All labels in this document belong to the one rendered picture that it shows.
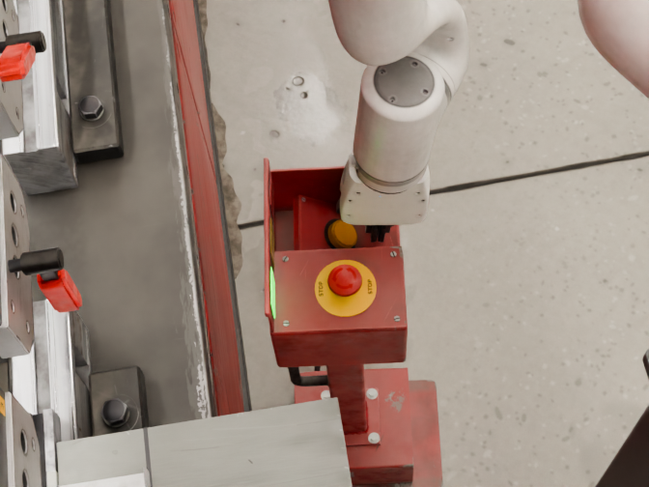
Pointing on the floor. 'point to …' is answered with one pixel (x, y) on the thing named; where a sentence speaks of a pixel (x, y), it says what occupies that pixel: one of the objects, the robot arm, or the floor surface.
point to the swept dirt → (223, 168)
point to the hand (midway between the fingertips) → (378, 224)
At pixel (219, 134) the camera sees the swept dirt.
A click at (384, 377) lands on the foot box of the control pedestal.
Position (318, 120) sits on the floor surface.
